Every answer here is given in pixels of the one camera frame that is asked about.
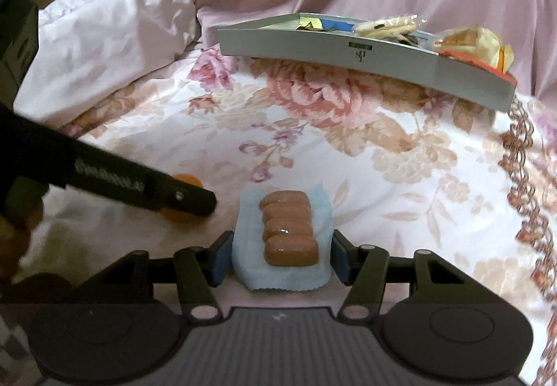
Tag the red snack packet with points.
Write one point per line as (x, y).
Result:
(497, 71)

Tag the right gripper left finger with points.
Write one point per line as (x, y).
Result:
(198, 270)

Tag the grey shallow box tray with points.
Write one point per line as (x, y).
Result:
(410, 59)

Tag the pale pink quilt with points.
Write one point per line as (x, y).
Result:
(89, 49)

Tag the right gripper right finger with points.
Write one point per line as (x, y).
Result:
(363, 269)

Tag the blue yellow paper liner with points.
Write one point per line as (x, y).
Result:
(323, 25)

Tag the person's left hand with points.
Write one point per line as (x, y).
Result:
(15, 240)

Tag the orange mandarin fruit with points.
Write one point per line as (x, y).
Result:
(181, 214)

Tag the sausages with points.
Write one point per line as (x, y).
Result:
(282, 240)

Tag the floral bed sheet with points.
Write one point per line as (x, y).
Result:
(403, 167)

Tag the round rice cake packet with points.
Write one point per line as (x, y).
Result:
(389, 27)

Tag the yellow bread snack packet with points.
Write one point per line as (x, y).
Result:
(480, 44)

